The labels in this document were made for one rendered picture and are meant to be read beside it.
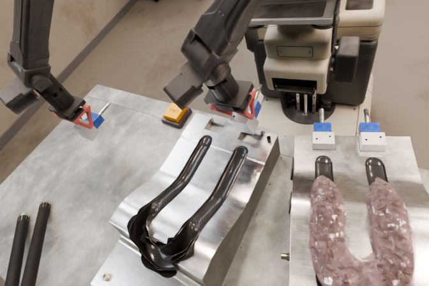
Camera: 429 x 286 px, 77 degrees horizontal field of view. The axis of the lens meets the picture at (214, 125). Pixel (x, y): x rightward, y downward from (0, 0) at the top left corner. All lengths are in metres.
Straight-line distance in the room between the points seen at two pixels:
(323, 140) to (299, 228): 0.23
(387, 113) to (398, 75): 0.34
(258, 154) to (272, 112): 0.89
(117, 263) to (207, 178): 0.28
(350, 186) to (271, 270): 0.25
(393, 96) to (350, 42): 0.93
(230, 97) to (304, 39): 0.48
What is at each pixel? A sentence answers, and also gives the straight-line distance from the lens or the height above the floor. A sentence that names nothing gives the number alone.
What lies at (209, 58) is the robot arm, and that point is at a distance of 0.43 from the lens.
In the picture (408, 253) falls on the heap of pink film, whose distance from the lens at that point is 0.61.
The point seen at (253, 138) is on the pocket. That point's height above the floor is 0.86.
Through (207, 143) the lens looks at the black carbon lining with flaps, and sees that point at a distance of 0.74.
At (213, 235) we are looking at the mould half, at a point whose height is 0.93.
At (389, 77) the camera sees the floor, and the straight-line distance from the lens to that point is 2.17.
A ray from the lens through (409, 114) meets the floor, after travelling 1.98.
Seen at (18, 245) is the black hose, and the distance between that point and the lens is 0.98.
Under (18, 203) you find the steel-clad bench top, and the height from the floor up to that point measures 0.80.
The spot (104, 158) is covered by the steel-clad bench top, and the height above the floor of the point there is 0.80.
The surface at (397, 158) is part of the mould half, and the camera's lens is 0.74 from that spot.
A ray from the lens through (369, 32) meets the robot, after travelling 1.26.
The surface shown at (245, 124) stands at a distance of 0.64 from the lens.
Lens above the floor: 1.47
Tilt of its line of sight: 49 degrees down
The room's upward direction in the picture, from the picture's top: 23 degrees counter-clockwise
